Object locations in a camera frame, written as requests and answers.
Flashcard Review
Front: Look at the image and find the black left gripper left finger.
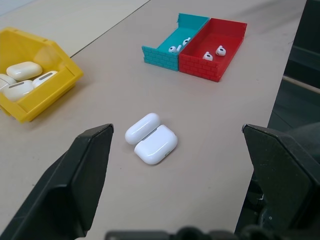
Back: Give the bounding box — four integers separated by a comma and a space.
0, 123, 115, 240

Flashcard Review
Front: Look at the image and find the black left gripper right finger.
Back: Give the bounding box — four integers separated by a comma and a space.
241, 123, 320, 229

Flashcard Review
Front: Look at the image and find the white earbuds case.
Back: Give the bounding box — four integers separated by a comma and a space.
124, 112, 179, 166

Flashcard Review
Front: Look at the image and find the white closed charging case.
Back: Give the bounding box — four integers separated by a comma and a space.
31, 70, 59, 89
0, 73, 17, 93
2, 79, 35, 102
6, 61, 43, 81

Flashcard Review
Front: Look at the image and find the yellow plastic bin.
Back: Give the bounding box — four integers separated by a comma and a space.
0, 26, 85, 124

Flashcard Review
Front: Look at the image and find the red tray with number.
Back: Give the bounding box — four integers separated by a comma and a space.
178, 17, 248, 83

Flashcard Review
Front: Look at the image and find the cyan tray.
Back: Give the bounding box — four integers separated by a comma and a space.
141, 12, 210, 72

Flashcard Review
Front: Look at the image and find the dark stand beside table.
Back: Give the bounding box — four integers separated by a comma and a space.
267, 0, 320, 131

